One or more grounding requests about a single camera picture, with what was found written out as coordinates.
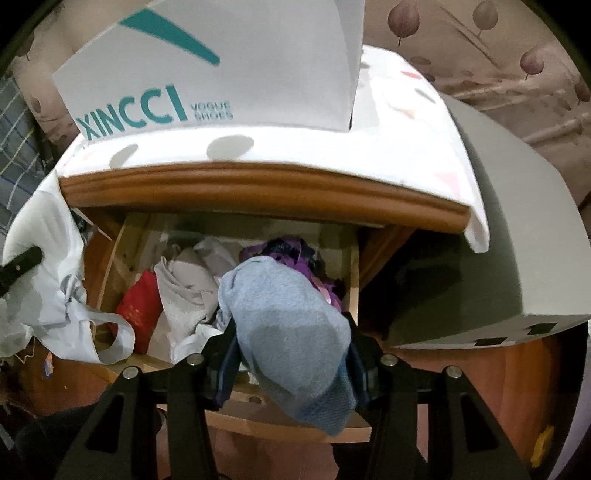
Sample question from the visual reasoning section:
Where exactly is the white underwear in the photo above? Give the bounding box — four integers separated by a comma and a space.
1, 172, 135, 365

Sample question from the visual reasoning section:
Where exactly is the light blue underwear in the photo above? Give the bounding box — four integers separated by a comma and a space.
217, 256, 356, 437

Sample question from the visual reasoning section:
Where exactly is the beige grey garment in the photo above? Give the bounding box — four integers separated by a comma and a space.
148, 248, 219, 364

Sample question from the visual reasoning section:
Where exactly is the red knitted garment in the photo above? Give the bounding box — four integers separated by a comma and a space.
115, 270, 162, 355

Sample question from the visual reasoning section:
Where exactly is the pale grey small garment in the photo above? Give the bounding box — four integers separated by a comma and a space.
193, 236, 242, 283

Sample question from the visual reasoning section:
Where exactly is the wooden nightstand drawer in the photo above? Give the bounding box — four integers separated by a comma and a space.
98, 213, 370, 443

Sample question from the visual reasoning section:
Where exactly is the purple satin garment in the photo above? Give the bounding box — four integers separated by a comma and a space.
239, 236, 346, 312

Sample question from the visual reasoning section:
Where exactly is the brown wooden nightstand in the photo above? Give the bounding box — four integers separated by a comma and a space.
18, 161, 574, 467

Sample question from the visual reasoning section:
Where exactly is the grey plaid blanket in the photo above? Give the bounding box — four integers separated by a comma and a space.
0, 77, 53, 243

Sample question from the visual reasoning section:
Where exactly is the white patterned table cover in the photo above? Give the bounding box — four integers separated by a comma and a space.
57, 46, 490, 253

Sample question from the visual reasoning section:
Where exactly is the white XINCCI shoe box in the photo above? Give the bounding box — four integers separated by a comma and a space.
53, 1, 365, 142

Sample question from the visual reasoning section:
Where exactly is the leaf-pattern curtain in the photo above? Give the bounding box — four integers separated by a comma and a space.
365, 0, 590, 204

